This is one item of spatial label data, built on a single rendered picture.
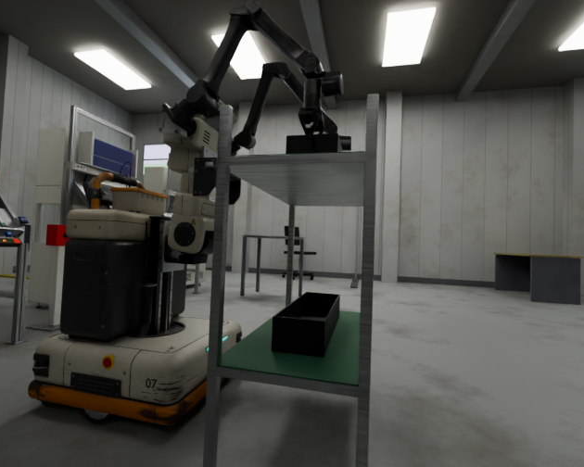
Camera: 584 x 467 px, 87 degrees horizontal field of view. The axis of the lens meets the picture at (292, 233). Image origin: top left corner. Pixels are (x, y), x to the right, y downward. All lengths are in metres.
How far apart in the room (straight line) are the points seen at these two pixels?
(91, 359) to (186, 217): 0.64
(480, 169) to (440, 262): 2.04
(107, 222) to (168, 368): 0.60
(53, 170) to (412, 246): 5.98
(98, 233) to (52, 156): 2.40
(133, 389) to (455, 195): 6.62
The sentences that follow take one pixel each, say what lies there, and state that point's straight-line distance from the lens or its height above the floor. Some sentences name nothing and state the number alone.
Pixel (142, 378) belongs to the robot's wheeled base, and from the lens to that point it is 1.32.
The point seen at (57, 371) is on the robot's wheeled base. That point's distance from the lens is 1.58.
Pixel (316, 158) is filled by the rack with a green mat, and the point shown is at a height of 0.93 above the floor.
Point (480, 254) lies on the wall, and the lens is 7.20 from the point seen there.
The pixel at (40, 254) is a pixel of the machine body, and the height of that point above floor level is 0.51.
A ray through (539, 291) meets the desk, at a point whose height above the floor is 0.16.
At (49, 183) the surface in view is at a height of 1.19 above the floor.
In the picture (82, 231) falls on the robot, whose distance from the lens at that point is 1.49.
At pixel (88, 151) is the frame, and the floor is 1.52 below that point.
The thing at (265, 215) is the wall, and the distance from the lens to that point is 7.21.
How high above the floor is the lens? 0.70
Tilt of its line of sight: 2 degrees up
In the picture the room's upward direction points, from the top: 2 degrees clockwise
